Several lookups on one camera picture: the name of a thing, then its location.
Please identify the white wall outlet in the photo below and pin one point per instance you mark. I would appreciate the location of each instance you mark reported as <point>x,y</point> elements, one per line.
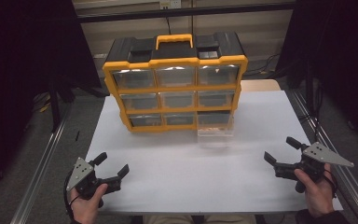
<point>170,4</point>

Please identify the black metal stand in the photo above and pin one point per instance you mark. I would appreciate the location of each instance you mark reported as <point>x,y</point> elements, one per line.
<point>54,105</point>

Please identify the group of clear organizer drawers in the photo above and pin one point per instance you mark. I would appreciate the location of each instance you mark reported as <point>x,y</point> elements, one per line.
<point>175,76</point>

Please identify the small black floor object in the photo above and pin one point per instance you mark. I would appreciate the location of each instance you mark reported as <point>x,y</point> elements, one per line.
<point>77,135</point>

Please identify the person's dark right sleeve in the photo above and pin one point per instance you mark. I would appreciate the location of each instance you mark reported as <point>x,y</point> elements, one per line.
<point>323,219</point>

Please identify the person's right hand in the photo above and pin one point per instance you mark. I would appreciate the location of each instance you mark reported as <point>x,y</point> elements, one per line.
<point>320,196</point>

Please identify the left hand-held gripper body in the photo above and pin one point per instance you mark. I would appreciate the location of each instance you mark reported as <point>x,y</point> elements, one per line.
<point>82,174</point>

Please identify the aluminium floor rail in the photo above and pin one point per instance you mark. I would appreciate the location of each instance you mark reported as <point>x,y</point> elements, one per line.
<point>40,168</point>
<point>341,174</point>

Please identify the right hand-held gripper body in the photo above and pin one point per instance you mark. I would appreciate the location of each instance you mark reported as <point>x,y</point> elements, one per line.
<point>320,155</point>

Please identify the black curtain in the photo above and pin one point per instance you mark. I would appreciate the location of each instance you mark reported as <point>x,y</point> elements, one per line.
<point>15,77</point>
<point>341,62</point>

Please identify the black horizontal bar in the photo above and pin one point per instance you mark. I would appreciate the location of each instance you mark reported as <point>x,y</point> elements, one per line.
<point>183,13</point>

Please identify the yellow black drawer organizer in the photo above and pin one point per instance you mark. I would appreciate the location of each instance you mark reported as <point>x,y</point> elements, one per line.
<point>174,59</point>

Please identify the person's left hand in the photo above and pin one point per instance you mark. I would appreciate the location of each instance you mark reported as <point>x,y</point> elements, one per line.
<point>85,208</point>

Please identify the transparent plastic drawer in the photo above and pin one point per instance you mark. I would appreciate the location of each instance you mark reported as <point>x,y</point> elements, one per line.
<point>214,137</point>

